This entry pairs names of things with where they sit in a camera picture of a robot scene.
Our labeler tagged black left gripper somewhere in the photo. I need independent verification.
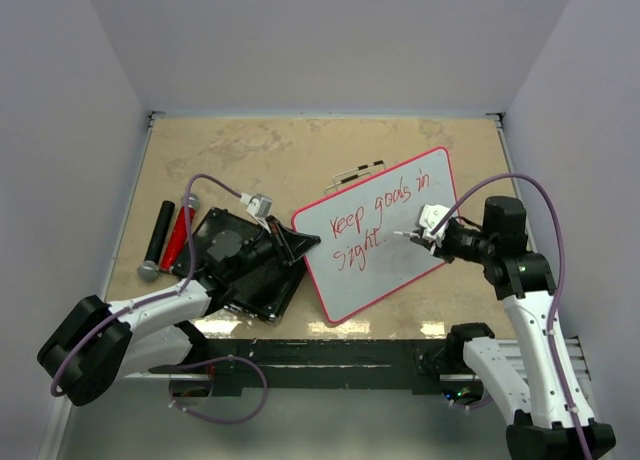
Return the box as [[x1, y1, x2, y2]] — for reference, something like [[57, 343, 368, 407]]
[[228, 215, 319, 282]]

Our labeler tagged red microphone silver head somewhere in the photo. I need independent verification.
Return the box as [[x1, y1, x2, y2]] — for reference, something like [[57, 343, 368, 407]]
[[137, 194, 200, 283]]

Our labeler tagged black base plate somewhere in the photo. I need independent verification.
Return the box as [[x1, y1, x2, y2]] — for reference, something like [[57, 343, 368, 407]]
[[151, 339, 484, 401]]

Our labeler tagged wire whiteboard stand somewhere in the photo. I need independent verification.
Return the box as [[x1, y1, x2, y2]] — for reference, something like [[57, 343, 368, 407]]
[[324, 160, 386, 195]]

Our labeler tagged pink framed whiteboard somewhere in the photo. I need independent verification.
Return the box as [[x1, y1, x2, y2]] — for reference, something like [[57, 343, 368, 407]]
[[291, 147, 457, 324]]

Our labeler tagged aluminium frame rail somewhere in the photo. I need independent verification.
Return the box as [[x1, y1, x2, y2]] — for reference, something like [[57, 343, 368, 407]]
[[37, 110, 166, 460]]

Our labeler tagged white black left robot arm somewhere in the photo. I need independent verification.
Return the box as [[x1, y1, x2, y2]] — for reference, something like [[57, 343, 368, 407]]
[[37, 216, 321, 406]]

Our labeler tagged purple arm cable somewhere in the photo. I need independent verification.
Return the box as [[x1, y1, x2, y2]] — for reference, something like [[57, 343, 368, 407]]
[[433, 173, 596, 460], [49, 173, 269, 424]]

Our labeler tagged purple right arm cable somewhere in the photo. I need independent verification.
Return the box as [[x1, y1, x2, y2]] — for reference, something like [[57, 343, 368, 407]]
[[433, 173, 596, 460]]

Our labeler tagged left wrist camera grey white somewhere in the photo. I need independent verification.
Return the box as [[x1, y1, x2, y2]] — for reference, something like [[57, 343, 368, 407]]
[[240, 193, 273, 230]]

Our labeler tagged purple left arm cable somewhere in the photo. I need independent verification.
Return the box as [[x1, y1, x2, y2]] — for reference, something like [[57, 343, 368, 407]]
[[49, 173, 269, 424]]

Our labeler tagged red and white marker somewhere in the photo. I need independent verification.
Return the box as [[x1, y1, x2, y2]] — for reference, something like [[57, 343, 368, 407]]
[[393, 231, 421, 238]]

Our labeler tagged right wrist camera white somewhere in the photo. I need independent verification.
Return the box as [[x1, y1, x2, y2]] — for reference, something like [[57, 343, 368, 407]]
[[416, 204, 450, 241]]

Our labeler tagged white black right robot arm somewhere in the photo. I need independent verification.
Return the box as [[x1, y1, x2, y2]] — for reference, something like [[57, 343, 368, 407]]
[[409, 196, 616, 459]]

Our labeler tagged black microphone tube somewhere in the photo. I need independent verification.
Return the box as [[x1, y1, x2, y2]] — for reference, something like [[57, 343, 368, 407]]
[[144, 200, 175, 264]]

